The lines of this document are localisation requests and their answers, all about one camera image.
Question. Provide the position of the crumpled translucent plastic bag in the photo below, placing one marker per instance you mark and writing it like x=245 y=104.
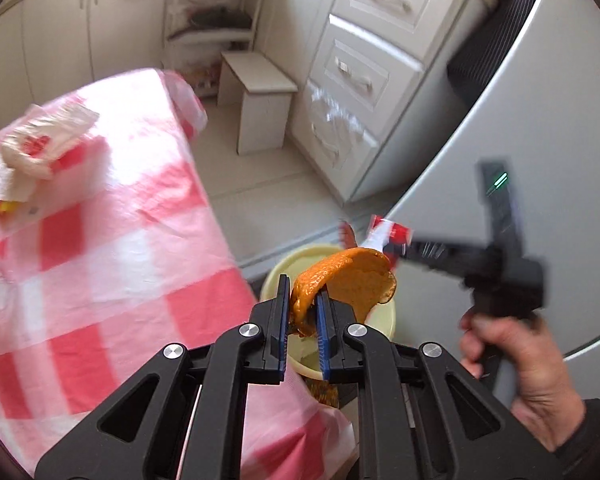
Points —
x=45 y=135

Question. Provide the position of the grey refrigerator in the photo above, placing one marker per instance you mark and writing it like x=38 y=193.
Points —
x=555 y=110

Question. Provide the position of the white drawer cabinet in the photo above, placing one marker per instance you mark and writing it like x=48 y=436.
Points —
x=380 y=60

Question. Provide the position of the black ribbed panel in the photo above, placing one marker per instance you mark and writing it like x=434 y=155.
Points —
x=495 y=45

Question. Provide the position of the person's right hand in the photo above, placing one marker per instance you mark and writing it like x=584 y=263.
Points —
x=540 y=385

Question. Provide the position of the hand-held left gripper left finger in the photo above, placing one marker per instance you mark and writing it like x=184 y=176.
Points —
x=282 y=320

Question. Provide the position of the person's right forearm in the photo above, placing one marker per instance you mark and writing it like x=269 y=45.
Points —
x=587 y=435

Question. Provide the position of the white corner shelf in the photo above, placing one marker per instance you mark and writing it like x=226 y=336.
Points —
x=215 y=35

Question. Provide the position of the red white snack wrapper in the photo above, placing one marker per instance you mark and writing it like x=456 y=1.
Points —
x=387 y=232

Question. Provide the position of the dark pan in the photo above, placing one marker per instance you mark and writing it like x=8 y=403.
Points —
x=222 y=17

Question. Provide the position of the white wooden stool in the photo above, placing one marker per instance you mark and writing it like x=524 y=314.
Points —
x=260 y=100

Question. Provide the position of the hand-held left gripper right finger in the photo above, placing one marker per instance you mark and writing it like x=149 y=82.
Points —
x=322 y=330

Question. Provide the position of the yellow plastic bucket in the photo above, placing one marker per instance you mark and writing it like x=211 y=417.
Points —
x=380 y=322

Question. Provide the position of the orange peel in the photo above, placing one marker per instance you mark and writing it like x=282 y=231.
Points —
x=355 y=280

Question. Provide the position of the pink checked tablecloth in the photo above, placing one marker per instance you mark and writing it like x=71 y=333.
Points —
x=130 y=240

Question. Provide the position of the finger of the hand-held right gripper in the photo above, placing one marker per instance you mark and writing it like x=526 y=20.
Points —
x=440 y=255

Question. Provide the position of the cream kitchen cabinets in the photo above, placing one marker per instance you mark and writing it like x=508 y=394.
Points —
x=65 y=35

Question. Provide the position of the clear plastic bag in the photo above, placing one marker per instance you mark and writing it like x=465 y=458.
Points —
x=337 y=112

